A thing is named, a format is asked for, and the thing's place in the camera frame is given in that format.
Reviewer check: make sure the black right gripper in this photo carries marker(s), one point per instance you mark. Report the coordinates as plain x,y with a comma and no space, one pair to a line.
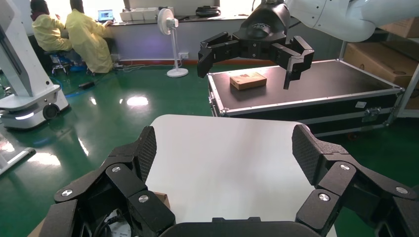
265,26

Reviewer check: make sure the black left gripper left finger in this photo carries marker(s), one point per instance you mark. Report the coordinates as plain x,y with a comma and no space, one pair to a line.
124,183

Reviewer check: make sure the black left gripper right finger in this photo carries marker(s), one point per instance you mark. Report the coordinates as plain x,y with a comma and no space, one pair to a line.
337,183

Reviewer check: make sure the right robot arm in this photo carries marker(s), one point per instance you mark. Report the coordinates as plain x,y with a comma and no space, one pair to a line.
343,16

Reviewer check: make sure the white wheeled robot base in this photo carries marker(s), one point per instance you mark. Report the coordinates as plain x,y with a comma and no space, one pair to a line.
23,95

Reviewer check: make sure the small brown cardboard box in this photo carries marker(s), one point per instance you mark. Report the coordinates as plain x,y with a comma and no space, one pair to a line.
248,80

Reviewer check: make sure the white equipment box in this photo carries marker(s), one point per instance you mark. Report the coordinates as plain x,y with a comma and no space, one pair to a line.
139,14

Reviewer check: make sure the white printed paper sheet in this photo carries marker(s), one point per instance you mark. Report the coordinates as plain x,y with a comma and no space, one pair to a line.
123,231

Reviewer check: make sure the black coiled bundle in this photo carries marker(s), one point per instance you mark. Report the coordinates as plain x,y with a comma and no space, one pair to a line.
208,11

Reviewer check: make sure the black aluminium-edged flight case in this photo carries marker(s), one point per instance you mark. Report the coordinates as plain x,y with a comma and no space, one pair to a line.
327,78

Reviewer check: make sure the black power adapter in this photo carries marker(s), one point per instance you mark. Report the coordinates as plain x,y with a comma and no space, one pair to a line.
86,85

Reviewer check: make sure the white table leg stand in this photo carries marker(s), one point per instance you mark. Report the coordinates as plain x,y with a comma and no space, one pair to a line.
18,158

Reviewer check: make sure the large brown cardboard carton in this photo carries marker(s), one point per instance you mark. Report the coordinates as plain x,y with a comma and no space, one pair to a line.
404,27
379,60

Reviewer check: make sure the black stool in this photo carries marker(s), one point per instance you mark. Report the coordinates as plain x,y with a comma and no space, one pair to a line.
60,62

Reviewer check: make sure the person in yellow coat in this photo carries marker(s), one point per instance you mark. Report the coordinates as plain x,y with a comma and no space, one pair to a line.
49,32
88,42

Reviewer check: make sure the open laptop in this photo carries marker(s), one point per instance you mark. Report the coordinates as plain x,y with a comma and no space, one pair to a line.
105,15

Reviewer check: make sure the white wall socket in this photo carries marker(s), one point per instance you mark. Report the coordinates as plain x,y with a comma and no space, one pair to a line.
184,55

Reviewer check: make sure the white pedestal fan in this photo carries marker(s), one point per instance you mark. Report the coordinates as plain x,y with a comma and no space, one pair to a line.
168,21

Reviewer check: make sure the grey wall counter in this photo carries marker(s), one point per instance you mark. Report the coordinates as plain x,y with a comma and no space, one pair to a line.
147,39

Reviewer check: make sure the white shelf frame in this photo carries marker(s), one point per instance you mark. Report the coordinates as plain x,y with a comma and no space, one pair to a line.
409,95

